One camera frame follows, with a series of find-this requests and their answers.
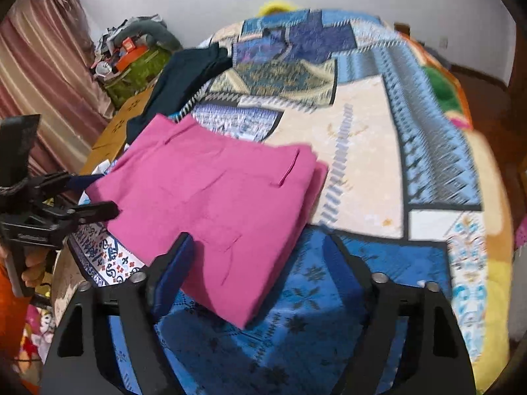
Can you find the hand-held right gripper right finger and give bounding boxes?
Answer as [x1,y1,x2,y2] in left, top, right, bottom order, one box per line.
[322,232,477,395]

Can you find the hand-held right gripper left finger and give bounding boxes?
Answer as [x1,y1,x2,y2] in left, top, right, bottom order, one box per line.
[40,233,197,395]

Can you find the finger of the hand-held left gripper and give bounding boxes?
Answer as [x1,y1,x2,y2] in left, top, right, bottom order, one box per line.
[39,200,121,233]
[28,171,104,199]

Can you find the pink pants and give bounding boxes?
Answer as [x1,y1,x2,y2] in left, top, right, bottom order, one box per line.
[85,114,329,330]

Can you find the dark folded pants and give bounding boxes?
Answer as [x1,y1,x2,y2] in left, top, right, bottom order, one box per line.
[126,44,232,145]

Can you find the person's left hand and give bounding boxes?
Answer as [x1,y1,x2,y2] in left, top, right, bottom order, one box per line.
[20,250,55,294]

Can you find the mustard yellow embroidered garment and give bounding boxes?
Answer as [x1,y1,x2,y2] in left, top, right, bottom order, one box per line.
[79,86,162,176]

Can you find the person's orange clothing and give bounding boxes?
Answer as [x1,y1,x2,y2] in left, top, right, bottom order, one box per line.
[0,261,34,383]

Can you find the pink striped curtain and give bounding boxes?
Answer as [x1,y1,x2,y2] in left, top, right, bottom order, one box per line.
[0,0,118,177]

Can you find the blue patchwork printed blanket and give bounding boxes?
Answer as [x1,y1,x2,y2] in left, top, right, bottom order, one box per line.
[66,7,492,395]

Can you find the green patterned storage bag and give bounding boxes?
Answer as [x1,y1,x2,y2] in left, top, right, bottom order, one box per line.
[103,47,174,108]

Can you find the orange box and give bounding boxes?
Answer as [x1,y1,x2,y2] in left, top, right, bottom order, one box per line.
[116,45,148,71]

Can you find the pile of grey clothes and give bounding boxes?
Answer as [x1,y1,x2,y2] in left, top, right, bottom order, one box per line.
[99,14,165,50]

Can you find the grey plush cushion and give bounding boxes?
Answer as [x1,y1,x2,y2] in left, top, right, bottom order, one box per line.
[123,18,182,52]

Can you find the yellow foam tube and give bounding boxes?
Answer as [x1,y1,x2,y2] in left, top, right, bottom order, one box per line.
[259,0,300,16]

